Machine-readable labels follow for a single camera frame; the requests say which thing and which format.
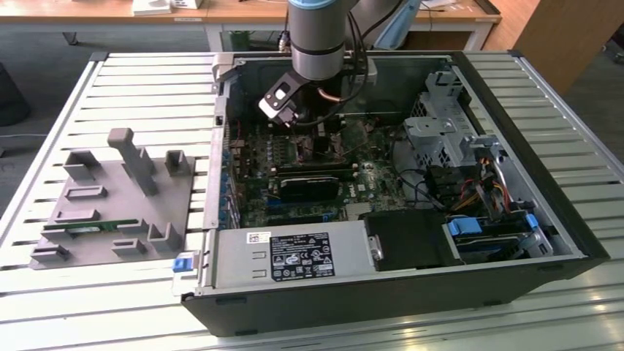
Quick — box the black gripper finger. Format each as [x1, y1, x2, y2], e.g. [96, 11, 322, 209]
[313, 124, 341, 156]

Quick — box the metal socket cover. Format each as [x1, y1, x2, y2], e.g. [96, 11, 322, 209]
[340, 117, 378, 154]

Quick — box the CPU socket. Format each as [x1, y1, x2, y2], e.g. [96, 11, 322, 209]
[289, 133, 350, 164]

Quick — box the black RAM slot bank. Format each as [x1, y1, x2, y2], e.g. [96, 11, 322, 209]
[270, 164, 356, 181]

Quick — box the black graphics card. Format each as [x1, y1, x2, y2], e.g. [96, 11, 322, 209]
[274, 175, 341, 203]

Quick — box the green motherboard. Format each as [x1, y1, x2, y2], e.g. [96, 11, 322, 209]
[221, 115, 425, 227]

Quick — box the silver chipset heatsink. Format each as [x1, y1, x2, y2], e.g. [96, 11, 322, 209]
[344, 203, 374, 221]

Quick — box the metal drive cage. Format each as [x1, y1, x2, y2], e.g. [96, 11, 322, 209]
[401, 71, 513, 173]

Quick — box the green object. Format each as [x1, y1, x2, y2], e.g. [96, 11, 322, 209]
[228, 31, 250, 52]

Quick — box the white barcode sticker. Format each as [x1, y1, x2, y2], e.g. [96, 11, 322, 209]
[241, 230, 272, 245]

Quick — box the silver shroud latch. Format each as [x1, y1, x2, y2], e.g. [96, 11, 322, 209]
[365, 235, 385, 261]

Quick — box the black plastic shroud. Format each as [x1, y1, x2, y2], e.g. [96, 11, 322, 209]
[360, 210, 464, 272]

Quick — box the black rating label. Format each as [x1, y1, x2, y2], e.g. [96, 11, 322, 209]
[269, 233, 336, 282]

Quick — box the blue disk carrier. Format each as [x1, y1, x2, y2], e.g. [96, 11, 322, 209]
[442, 215, 522, 265]

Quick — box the silver power supply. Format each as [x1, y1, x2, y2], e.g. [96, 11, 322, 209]
[197, 222, 378, 297]

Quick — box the white box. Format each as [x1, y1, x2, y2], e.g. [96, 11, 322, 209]
[132, 0, 174, 16]

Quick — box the grey parts rack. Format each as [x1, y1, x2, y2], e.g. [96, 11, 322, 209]
[28, 127, 198, 271]

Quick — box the green RAM stick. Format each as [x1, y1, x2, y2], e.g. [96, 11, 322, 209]
[41, 218, 138, 234]

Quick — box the black PC case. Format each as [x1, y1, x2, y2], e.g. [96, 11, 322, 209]
[180, 50, 613, 338]

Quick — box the wooden desk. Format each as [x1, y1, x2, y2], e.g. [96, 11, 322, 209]
[0, 0, 502, 52]

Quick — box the wooden cabinet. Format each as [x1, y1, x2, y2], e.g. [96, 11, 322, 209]
[509, 0, 624, 96]

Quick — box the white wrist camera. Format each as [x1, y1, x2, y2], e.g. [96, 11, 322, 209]
[256, 71, 310, 129]

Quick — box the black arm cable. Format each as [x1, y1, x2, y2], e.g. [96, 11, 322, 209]
[336, 0, 405, 107]

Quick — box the yellow orange wire bundle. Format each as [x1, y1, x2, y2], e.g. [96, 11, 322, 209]
[477, 156, 516, 215]

